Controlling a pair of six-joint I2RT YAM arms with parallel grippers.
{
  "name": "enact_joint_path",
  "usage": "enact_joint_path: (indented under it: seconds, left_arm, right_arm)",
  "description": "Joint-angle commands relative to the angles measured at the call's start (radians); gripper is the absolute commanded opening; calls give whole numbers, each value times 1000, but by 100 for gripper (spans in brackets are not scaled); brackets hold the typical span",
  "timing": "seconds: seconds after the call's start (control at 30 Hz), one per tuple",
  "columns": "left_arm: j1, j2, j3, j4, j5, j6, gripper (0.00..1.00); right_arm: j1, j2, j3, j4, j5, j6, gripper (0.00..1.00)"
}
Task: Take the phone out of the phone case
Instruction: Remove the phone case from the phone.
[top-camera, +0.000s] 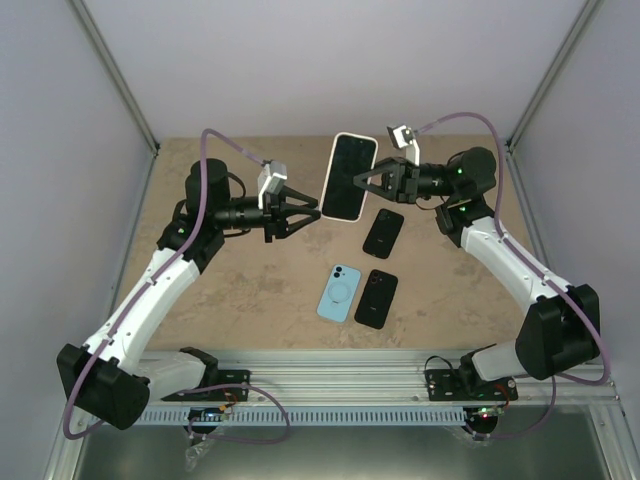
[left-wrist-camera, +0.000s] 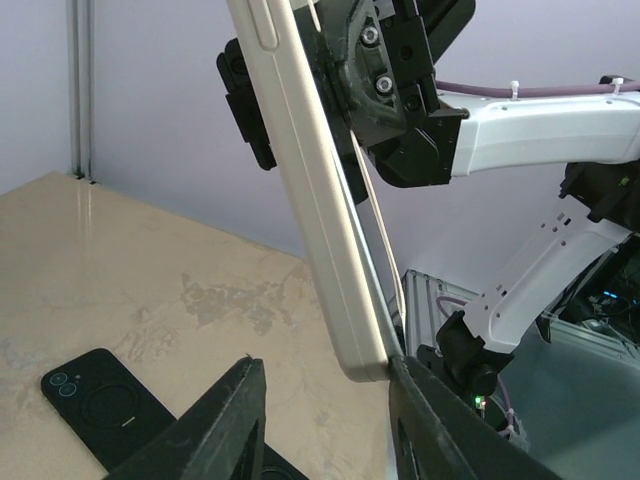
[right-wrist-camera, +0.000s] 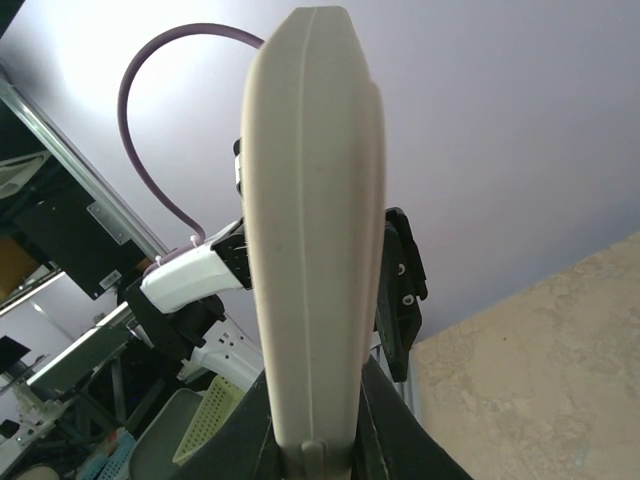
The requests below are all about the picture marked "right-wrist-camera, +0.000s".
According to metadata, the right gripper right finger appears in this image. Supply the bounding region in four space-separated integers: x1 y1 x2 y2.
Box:
351 358 471 480

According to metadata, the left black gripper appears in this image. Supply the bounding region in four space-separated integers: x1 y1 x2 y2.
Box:
375 207 428 383

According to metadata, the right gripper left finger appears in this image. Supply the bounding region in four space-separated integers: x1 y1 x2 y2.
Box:
172 367 284 480

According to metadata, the beige phone case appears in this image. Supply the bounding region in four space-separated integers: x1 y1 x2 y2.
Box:
242 6 385 479

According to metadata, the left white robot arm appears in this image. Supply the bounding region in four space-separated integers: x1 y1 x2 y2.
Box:
124 207 428 391

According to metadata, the left aluminium corner post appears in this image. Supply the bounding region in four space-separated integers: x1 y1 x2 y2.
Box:
1 65 168 258

